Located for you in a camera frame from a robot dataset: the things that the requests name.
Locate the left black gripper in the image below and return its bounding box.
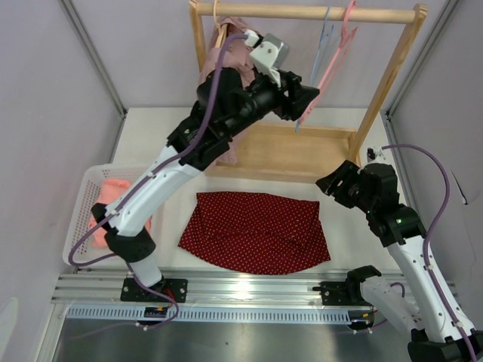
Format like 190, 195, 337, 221
223, 66, 318, 139

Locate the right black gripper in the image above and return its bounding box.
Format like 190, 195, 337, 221
315, 160, 376, 214

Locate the pink plastic hanger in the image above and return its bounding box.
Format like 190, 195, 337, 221
295, 1, 358, 132

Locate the red polka dot cloth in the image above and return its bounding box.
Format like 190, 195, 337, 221
178, 192, 331, 275

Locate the beige plastic hanger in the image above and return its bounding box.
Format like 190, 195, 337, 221
213, 0, 227, 48

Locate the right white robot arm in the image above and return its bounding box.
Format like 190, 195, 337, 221
315, 161, 482, 361

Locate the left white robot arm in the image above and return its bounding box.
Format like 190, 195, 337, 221
91, 67, 319, 302

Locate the blue plastic hanger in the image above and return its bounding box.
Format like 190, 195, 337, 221
294, 5, 336, 133

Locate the wooden clothes rack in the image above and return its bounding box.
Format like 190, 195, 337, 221
189, 1, 428, 183

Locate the salmon pink cloth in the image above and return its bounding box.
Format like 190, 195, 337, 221
92, 179, 131, 248

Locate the white plastic basket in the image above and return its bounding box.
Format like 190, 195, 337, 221
63, 164, 148, 267

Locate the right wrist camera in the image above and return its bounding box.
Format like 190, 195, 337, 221
366, 146, 386, 163

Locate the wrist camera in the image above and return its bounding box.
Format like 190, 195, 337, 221
366, 146, 386, 163
245, 29, 289, 88

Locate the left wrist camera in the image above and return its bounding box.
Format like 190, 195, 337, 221
245, 29, 289, 88

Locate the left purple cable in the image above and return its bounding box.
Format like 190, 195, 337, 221
67, 33, 252, 333

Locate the aluminium mounting rail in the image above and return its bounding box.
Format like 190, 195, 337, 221
51, 267, 457, 325

